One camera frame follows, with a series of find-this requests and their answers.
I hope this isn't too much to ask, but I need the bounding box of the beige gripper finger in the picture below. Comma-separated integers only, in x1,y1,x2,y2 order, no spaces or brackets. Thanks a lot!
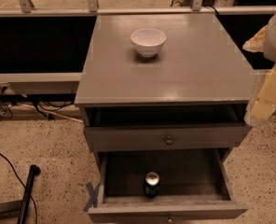
242,25,267,53
244,64,276,126

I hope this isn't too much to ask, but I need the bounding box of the blue pepsi can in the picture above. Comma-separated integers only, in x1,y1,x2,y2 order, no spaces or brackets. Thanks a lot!
144,172,160,198

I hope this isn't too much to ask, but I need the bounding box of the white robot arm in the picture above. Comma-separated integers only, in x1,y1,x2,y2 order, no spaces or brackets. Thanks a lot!
242,13,276,126

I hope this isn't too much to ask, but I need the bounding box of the grey wooden drawer cabinet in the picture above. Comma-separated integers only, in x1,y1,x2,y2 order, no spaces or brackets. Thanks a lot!
74,13,275,224

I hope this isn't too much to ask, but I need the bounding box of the round metal drawer knob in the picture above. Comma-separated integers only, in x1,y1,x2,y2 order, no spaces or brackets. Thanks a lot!
165,136,173,146

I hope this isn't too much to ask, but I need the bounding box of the grey top drawer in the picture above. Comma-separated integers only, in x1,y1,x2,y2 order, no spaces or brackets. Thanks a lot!
84,105,251,152

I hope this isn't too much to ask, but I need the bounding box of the grey open middle drawer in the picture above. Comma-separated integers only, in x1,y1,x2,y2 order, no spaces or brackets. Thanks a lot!
89,149,248,224

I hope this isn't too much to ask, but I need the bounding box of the white ceramic bowl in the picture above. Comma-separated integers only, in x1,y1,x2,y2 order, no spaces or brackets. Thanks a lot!
131,28,166,58

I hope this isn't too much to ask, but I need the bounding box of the black metal stand leg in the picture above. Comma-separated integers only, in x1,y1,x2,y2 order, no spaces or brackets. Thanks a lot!
0,164,40,224

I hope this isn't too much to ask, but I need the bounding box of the grey metal rail frame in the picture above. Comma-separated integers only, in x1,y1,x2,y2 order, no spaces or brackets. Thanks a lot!
0,0,276,96

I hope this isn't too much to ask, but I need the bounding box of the black floor cable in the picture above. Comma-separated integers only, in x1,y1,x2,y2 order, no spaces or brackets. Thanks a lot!
0,145,39,224

